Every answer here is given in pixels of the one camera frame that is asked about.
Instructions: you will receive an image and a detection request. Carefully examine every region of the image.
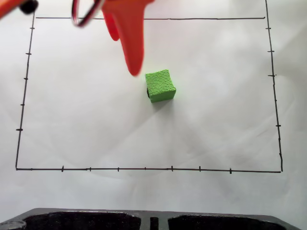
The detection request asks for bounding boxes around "green textured foam cube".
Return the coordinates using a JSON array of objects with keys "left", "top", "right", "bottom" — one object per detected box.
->
[{"left": 144, "top": 68, "right": 177, "bottom": 104}]

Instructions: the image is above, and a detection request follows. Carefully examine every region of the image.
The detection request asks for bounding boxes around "white red black servo cable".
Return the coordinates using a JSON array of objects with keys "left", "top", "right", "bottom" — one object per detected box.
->
[{"left": 71, "top": 0, "right": 106, "bottom": 28}]

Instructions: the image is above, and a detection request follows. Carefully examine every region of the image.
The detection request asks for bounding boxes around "white paper sheet, drawn frame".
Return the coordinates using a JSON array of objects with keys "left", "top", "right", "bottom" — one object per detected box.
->
[{"left": 0, "top": 0, "right": 307, "bottom": 218}]

